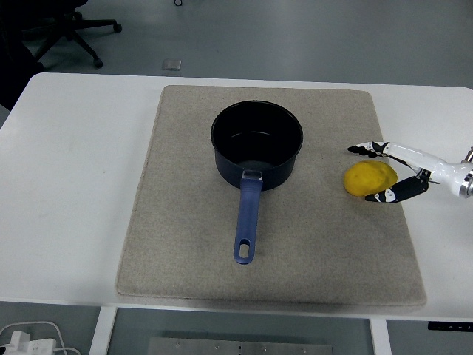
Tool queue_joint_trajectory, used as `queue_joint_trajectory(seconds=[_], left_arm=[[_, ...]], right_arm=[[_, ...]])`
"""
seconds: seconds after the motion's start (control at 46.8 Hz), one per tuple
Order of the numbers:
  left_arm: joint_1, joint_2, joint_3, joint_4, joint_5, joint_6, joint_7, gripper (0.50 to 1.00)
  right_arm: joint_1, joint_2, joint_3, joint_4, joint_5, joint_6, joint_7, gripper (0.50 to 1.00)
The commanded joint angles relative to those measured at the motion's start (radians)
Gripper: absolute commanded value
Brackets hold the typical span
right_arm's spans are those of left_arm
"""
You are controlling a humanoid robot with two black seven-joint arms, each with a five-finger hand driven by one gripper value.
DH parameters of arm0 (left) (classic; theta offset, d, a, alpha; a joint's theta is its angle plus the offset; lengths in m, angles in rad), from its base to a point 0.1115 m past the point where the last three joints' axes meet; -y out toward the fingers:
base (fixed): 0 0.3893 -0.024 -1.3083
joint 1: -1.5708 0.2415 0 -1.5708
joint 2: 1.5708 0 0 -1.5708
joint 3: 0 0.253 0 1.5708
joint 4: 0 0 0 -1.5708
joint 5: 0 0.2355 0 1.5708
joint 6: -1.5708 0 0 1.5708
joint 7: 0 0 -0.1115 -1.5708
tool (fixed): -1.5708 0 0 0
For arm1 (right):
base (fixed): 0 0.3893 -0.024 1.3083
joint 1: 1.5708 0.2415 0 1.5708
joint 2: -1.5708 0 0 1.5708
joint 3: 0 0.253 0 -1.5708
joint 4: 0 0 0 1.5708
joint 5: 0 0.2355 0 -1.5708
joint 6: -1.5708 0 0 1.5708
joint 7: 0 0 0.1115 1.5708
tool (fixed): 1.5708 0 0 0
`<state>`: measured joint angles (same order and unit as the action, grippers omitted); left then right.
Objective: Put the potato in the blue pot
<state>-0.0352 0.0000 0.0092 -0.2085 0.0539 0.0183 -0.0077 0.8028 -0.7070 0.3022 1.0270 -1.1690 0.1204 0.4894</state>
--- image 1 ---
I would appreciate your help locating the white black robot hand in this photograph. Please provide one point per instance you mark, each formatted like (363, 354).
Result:
(447, 170)

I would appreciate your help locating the black office chair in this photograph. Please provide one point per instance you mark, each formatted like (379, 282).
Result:
(70, 26)

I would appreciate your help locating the grey metal plate with screws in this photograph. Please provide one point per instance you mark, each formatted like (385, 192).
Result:
(240, 347)

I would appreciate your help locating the beige fabric mat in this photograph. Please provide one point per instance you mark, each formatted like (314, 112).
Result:
(184, 240)

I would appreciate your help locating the white table leg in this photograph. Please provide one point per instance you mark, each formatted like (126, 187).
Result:
(380, 338)
(101, 333)

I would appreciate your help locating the black table control panel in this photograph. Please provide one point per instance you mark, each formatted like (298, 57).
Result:
(451, 326)

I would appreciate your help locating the person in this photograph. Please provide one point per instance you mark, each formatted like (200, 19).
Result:
(11, 55)

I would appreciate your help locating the silver floor socket plate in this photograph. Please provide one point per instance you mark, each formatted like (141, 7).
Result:
(171, 65)

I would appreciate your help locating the white power strip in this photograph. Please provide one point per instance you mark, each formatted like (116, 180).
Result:
(33, 345)

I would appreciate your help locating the small black floor object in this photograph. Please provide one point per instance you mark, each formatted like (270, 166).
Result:
(179, 3)

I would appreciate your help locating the yellow potato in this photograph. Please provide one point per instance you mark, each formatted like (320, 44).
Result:
(364, 177)

